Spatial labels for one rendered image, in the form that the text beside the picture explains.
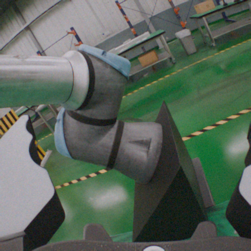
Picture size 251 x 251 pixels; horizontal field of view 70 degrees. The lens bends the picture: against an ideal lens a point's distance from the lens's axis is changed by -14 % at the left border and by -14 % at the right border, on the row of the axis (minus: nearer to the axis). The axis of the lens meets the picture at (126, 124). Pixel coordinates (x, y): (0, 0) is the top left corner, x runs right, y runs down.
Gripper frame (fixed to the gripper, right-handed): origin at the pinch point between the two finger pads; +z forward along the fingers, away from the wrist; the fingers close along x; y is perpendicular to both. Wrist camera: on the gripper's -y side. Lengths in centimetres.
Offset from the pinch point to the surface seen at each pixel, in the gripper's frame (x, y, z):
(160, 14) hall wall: 90, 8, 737
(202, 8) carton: 156, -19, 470
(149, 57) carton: 31, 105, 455
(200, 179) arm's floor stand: 17.9, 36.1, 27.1
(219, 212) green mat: 19.5, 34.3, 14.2
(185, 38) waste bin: 113, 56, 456
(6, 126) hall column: -215, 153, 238
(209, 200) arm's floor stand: 18.2, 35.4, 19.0
